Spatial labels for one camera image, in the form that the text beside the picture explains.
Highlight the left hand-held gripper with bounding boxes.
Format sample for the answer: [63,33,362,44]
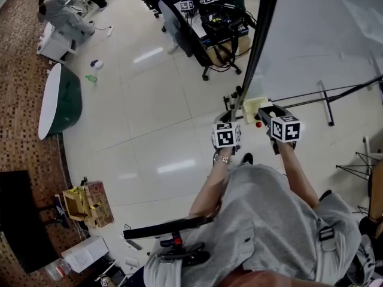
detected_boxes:
[211,109,242,155]

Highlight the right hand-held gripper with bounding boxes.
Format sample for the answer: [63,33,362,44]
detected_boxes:
[257,105,302,155]

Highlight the cream whiteboard box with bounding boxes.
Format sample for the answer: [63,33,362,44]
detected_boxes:
[242,97,273,125]

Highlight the person's left forearm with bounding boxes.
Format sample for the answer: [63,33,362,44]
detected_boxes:
[190,148,235,218]

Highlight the person's right forearm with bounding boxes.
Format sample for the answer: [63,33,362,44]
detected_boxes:
[279,142,320,209]

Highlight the black whiteboard stand base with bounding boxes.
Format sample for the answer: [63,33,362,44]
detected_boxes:
[269,75,383,127]

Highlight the open cardboard box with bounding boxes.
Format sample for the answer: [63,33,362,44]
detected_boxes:
[62,181,115,228]

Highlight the white carton box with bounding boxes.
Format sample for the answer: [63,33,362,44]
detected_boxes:
[61,235,110,273]

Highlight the silver wristwatch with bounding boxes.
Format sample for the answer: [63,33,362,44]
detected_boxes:
[213,154,233,165]

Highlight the person's grey shirt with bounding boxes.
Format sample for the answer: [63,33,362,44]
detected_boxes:
[143,163,363,287]

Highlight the black desk with equipment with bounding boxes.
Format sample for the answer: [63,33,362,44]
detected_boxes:
[158,0,259,69]

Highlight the black flat chest panel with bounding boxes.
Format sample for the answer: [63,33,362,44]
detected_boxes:
[123,215,215,240]

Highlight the person's reddish shorts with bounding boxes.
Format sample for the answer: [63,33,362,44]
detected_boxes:
[227,267,303,287]

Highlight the clear spray bottle green trigger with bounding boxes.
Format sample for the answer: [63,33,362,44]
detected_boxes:
[84,59,104,85]

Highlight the round green table white top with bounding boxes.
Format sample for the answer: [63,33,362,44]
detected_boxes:
[38,63,83,141]

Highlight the white low cabinet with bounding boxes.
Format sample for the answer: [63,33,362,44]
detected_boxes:
[37,22,77,64]

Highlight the clear plastic water bottle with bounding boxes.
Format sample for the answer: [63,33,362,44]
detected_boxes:
[44,258,72,281]

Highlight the black flat screen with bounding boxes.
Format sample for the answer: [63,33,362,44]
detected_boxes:
[0,169,58,274]

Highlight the white whiteboard with black frame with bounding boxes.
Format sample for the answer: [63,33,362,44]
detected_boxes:
[241,0,383,104]

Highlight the black strap buckle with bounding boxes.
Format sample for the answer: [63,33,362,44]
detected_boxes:
[318,225,336,252]

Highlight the black chest mount bracket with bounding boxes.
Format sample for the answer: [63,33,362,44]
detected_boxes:
[159,239,211,266]

